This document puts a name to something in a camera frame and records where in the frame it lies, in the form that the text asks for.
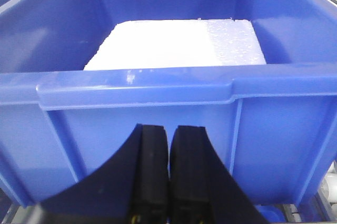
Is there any white foam block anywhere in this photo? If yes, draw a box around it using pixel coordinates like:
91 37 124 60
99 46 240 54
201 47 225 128
84 18 266 70

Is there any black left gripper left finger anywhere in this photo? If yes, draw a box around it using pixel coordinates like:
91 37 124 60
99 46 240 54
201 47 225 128
25 124 169 223

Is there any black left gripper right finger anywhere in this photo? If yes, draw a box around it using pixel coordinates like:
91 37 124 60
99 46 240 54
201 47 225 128
170 126 268 223

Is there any large blue bin front left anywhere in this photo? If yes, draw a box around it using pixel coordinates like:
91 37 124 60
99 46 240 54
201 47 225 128
1 0 336 206

